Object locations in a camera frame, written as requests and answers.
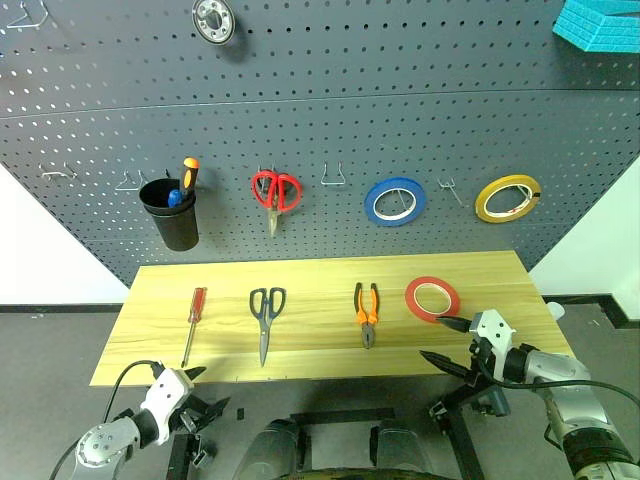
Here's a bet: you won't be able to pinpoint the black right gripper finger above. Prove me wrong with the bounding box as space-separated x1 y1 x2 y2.
435 314 475 336
419 350 474 382

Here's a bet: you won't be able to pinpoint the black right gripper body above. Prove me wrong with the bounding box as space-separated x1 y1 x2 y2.
466 331 512 417

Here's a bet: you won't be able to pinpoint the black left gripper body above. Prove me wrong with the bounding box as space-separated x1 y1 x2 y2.
168 393 207 437

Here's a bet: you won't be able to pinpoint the grey metal pegboard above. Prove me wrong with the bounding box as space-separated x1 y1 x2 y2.
0 0 640 302

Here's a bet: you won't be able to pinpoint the red tape roll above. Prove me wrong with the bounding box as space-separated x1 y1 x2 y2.
404 275 462 324

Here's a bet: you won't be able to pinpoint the dark rounded shape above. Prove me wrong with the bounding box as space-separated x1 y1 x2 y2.
246 418 302 480
376 417 434 475

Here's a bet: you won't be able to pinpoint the yellow tape roll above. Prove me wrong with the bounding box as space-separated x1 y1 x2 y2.
473 174 543 225

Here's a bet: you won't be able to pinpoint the blue tape roll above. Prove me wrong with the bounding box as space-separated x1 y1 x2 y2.
363 175 427 228

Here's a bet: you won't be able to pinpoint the black plastic cup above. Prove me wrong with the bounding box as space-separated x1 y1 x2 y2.
138 178 200 252

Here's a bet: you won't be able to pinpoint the orange and black screwdriver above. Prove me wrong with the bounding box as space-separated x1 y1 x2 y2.
179 156 202 202

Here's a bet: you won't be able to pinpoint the teal foam block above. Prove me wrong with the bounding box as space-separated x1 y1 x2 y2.
551 0 640 55

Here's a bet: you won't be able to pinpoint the round chrome metal disc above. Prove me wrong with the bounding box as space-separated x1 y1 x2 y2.
191 0 239 45

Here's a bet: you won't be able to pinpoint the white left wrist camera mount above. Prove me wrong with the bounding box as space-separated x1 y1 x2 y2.
140 368 197 447

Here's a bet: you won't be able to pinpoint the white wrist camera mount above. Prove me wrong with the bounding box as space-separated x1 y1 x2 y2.
466 309 517 382
140 368 197 447

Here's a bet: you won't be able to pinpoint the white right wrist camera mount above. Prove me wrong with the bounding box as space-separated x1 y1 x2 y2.
466 309 517 382

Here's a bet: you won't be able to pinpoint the red handled screwdriver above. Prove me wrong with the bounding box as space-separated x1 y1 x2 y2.
180 286 209 369

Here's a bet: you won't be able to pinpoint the black metal table frame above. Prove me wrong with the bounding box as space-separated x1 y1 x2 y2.
167 382 489 480

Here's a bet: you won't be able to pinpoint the black handled scissors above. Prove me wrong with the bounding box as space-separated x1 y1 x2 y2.
248 286 288 368

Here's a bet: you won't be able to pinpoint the orange handled pliers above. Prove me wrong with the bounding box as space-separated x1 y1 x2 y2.
353 281 381 350

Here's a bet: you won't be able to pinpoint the red handled scissors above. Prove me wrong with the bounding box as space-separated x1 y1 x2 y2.
250 169 304 238

